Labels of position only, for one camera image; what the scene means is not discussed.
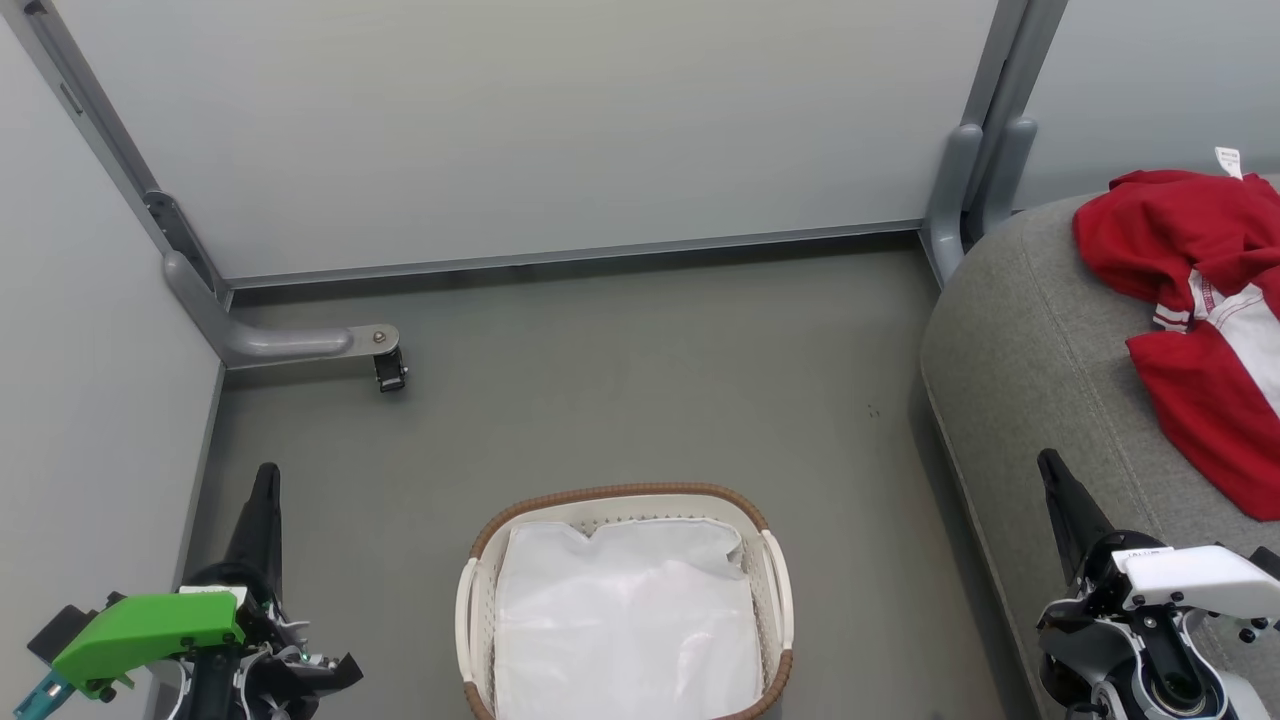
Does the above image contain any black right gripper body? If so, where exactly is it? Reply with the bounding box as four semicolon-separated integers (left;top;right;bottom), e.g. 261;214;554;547
1075;530;1256;643

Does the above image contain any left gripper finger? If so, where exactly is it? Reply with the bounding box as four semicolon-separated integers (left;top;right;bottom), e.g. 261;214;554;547
222;462;284;596

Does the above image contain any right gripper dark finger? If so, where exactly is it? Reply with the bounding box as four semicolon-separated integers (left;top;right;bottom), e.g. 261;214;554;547
1037;448;1116;586

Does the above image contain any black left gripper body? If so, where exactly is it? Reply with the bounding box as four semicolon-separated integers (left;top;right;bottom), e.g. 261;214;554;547
180;562;363;720

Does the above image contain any red and white garment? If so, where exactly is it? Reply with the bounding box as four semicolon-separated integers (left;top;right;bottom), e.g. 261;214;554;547
1073;147;1280;523

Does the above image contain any white basket with brown rim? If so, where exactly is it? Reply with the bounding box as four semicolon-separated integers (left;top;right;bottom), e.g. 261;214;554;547
455;483;796;720

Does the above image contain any white basket liner cloth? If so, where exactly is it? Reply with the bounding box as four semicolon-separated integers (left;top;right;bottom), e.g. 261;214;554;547
493;517;766;720

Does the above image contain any grey fabric sofa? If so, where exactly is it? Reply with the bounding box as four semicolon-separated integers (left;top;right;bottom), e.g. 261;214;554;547
920;175;1280;720

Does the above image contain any grey partition foot with castor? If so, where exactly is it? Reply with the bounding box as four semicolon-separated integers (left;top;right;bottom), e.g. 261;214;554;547
163;250;401;369

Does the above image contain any teal cable connector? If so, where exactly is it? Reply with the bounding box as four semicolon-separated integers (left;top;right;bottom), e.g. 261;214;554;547
12;668;76;720

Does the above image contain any grey partition bottom rail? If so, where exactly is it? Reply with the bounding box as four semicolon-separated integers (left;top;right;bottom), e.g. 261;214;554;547
225;220;926;293

